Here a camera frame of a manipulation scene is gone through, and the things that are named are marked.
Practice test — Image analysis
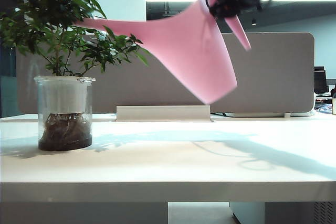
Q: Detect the pink plastic watering can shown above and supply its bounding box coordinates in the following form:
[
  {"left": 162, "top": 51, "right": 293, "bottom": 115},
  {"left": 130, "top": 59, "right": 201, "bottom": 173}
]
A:
[{"left": 74, "top": 0, "right": 252, "bottom": 105}]

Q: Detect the green leafy plant with roots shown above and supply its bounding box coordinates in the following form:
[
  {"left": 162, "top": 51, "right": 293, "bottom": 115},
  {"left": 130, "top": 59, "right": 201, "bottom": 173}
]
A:
[{"left": 0, "top": 0, "right": 152, "bottom": 149}]

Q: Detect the clear glass plant jar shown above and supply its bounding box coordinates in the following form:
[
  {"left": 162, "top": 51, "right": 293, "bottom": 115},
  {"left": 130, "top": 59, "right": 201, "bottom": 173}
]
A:
[{"left": 33, "top": 76, "right": 97, "bottom": 153}]

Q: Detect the white inner plant pot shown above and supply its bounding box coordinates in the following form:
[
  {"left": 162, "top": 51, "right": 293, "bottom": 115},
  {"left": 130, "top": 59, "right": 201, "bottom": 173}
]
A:
[{"left": 44, "top": 77, "right": 89, "bottom": 115}]

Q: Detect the grey fabric desk divider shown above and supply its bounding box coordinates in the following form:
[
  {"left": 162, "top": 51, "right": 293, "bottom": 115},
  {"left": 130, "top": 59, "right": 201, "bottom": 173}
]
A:
[{"left": 15, "top": 31, "right": 316, "bottom": 118}]

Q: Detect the black computer monitor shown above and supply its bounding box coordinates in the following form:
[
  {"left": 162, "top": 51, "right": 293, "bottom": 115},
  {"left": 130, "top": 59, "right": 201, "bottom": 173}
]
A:
[{"left": 313, "top": 66, "right": 329, "bottom": 94}]

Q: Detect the grey cabinet with vent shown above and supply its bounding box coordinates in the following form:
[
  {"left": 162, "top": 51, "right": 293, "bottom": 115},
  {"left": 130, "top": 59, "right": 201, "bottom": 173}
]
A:
[{"left": 229, "top": 202, "right": 336, "bottom": 224}]

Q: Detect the grey table support panel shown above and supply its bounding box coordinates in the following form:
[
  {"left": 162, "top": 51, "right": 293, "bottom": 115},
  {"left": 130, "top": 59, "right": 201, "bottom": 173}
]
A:
[{"left": 0, "top": 202, "right": 169, "bottom": 224}]

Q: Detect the white cable tray flap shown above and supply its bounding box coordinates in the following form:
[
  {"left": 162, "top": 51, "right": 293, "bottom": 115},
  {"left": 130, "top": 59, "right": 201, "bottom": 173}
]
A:
[{"left": 115, "top": 105, "right": 212, "bottom": 122}]

